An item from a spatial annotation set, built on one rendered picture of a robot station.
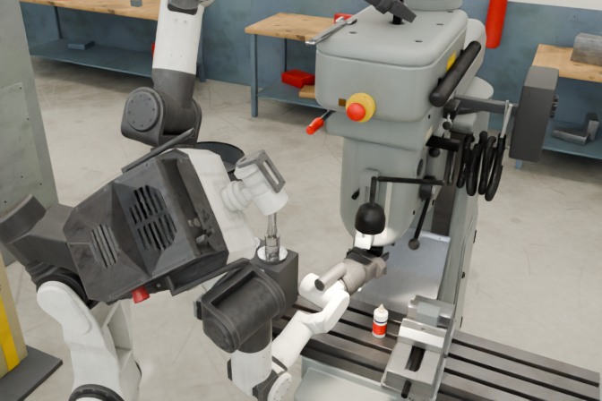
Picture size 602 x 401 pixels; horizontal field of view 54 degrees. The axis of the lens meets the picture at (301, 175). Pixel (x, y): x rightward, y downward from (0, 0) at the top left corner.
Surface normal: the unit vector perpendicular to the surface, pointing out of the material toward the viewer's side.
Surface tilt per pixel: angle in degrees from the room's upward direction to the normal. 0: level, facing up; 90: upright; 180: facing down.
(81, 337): 90
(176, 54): 69
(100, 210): 74
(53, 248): 90
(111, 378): 90
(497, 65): 90
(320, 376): 0
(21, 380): 0
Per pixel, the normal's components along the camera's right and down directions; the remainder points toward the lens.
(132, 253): -0.55, 0.13
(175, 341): 0.02, -0.88
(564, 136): -0.64, 0.35
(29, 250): -0.09, 0.47
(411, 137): -0.41, 0.42
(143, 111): -0.40, 0.02
